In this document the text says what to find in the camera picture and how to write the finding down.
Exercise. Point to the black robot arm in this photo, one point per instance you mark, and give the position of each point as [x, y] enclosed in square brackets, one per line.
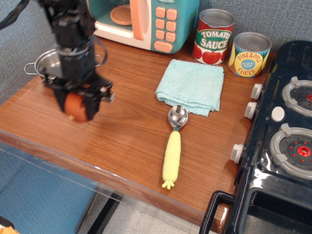
[71, 22]

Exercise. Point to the small steel pot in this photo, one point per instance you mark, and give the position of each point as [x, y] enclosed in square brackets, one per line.
[48, 63]

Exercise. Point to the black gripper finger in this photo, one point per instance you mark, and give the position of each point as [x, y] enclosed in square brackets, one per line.
[61, 98]
[91, 103]

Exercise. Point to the brown plush mushroom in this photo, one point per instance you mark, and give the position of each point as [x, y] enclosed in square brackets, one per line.
[74, 105]

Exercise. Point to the pineapple slices can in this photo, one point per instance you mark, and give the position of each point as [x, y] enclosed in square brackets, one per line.
[249, 54]

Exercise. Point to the black toy stove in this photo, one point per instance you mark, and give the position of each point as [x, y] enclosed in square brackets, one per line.
[273, 183]

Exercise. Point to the light blue rag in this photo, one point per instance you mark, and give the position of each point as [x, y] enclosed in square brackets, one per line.
[195, 86]

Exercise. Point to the tomato sauce can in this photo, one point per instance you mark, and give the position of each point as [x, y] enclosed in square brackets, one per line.
[214, 31]

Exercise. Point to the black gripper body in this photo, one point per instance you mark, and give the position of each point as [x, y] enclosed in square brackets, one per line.
[100, 89]

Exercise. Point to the spoon with yellow handle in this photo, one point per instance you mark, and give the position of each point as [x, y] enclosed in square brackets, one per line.
[177, 118]

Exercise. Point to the orange object at corner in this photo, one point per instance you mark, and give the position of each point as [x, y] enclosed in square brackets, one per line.
[7, 227]

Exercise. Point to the toy microwave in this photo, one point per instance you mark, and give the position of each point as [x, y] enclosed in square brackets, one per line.
[157, 25]

